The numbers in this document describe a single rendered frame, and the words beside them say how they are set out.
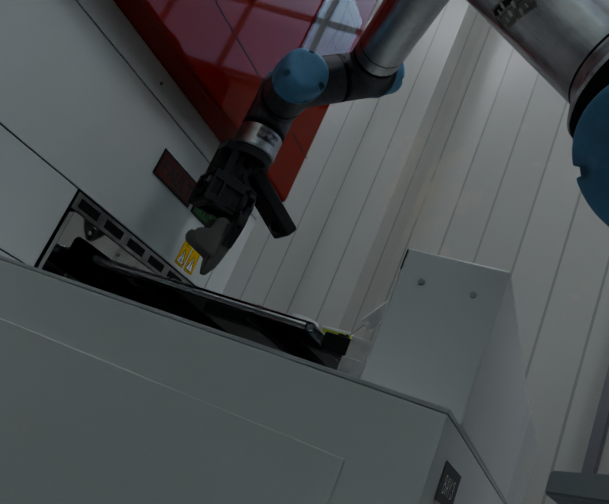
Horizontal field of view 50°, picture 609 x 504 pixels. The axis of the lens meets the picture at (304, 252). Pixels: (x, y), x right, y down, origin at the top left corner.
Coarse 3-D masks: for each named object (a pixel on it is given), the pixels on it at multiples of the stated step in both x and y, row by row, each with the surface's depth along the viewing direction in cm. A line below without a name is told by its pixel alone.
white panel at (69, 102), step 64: (0, 0) 76; (64, 0) 84; (0, 64) 78; (64, 64) 86; (128, 64) 96; (0, 128) 80; (64, 128) 88; (128, 128) 99; (192, 128) 112; (0, 192) 82; (64, 192) 91; (128, 192) 102
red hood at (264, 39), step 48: (144, 0) 89; (192, 0) 98; (240, 0) 108; (288, 0) 120; (336, 0) 135; (192, 48) 100; (240, 48) 110; (288, 48) 124; (336, 48) 140; (192, 96) 108; (240, 96) 114; (288, 144) 132; (288, 192) 136
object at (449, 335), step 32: (416, 256) 59; (416, 288) 58; (448, 288) 57; (480, 288) 56; (512, 288) 59; (384, 320) 58; (416, 320) 57; (448, 320) 56; (480, 320) 55; (512, 320) 63; (384, 352) 56; (416, 352) 55; (448, 352) 54; (480, 352) 54; (512, 352) 68; (384, 384) 55; (416, 384) 54; (448, 384) 53; (480, 384) 55; (512, 384) 74; (480, 416) 59; (512, 416) 81; (480, 448) 63; (512, 448) 89
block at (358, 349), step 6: (354, 336) 78; (354, 342) 77; (360, 342) 77; (366, 342) 77; (348, 348) 77; (354, 348) 77; (360, 348) 77; (366, 348) 77; (348, 354) 77; (354, 354) 77; (360, 354) 76; (366, 354) 76; (360, 360) 76
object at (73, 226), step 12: (72, 216) 92; (60, 228) 91; (72, 228) 92; (84, 228) 94; (96, 228) 96; (60, 240) 91; (72, 240) 92; (84, 240) 95; (96, 240) 97; (108, 240) 99; (48, 252) 90; (60, 252) 91; (108, 252) 99; (120, 252) 102; (36, 264) 90; (48, 264) 90; (60, 264) 92; (132, 264) 105; (72, 276) 94
